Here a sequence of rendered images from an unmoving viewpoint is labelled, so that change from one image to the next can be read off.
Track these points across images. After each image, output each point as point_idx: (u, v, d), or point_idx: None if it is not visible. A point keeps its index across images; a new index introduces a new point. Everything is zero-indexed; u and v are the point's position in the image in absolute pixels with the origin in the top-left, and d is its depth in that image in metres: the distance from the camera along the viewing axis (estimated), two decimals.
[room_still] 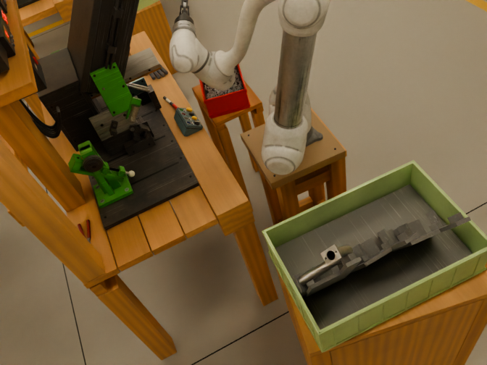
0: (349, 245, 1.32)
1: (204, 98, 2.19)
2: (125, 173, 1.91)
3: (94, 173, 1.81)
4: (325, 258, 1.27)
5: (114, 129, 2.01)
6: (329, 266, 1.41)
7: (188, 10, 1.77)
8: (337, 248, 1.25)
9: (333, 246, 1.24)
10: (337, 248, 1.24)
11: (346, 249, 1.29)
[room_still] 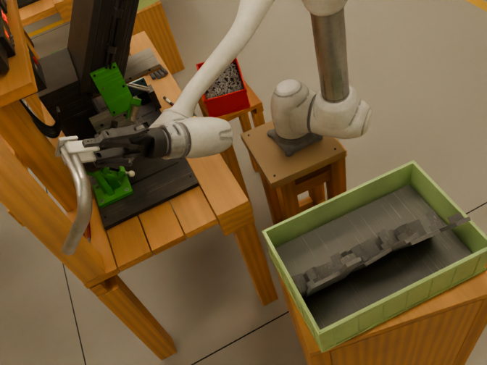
0: (86, 177, 0.96)
1: (204, 98, 2.19)
2: (125, 173, 1.91)
3: (94, 173, 1.81)
4: None
5: (114, 129, 2.01)
6: (74, 221, 1.01)
7: None
8: (72, 140, 0.98)
9: (74, 137, 0.99)
10: (72, 137, 0.98)
11: (77, 163, 0.96)
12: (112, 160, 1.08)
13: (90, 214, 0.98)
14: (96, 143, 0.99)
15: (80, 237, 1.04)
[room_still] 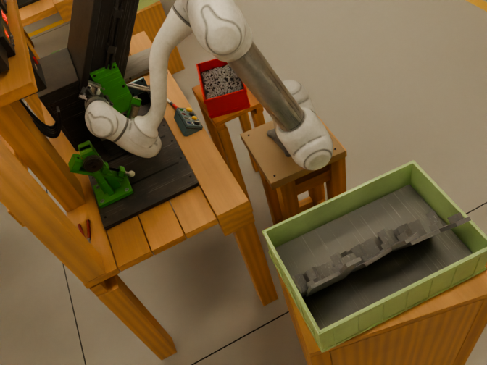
0: (85, 105, 1.90)
1: (204, 98, 2.19)
2: (125, 173, 1.91)
3: (94, 173, 1.81)
4: (100, 87, 1.89)
5: None
6: None
7: (91, 94, 1.76)
8: (88, 83, 1.87)
9: (90, 82, 1.86)
10: (88, 82, 1.86)
11: None
12: None
13: None
14: None
15: None
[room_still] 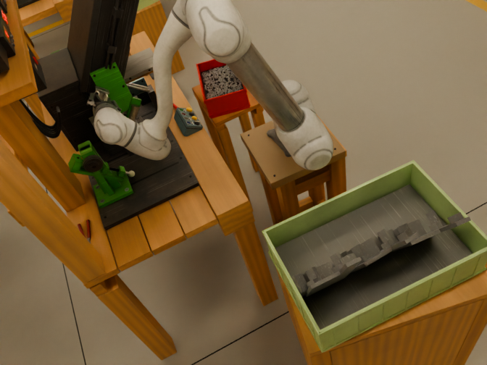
0: (93, 111, 1.93)
1: (204, 98, 2.19)
2: (125, 173, 1.91)
3: (94, 173, 1.81)
4: (107, 92, 1.92)
5: None
6: None
7: (100, 100, 1.78)
8: (96, 89, 1.89)
9: (97, 88, 1.88)
10: (96, 88, 1.89)
11: (93, 101, 1.92)
12: None
13: None
14: (93, 97, 1.86)
15: None
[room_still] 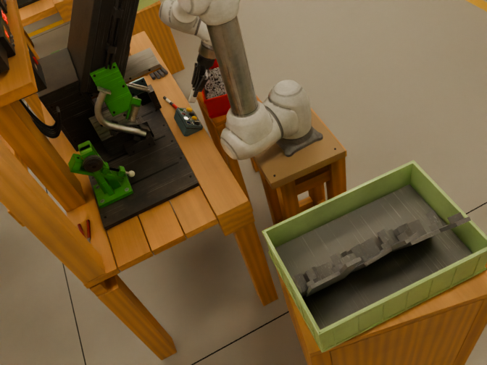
0: (95, 111, 1.93)
1: (204, 98, 2.19)
2: (125, 173, 1.91)
3: (94, 173, 1.81)
4: (109, 93, 1.92)
5: (114, 129, 2.01)
6: (119, 124, 2.01)
7: None
8: (98, 90, 1.89)
9: (99, 88, 1.89)
10: (97, 88, 1.89)
11: (96, 101, 1.92)
12: (201, 82, 2.03)
13: (104, 126, 1.98)
14: (192, 88, 2.10)
15: (127, 132, 2.02)
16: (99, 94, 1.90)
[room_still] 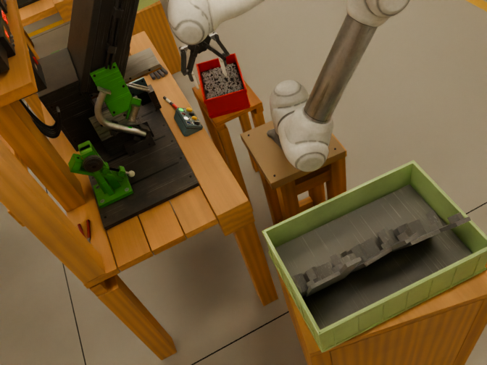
0: (95, 111, 1.93)
1: (204, 98, 2.19)
2: (125, 173, 1.91)
3: (94, 173, 1.81)
4: (109, 93, 1.92)
5: (114, 129, 2.01)
6: (119, 124, 2.01)
7: (209, 45, 1.54)
8: (98, 90, 1.89)
9: (99, 88, 1.89)
10: (97, 88, 1.89)
11: (96, 101, 1.92)
12: (185, 61, 1.56)
13: (104, 126, 1.98)
14: None
15: (127, 132, 2.02)
16: (99, 94, 1.90)
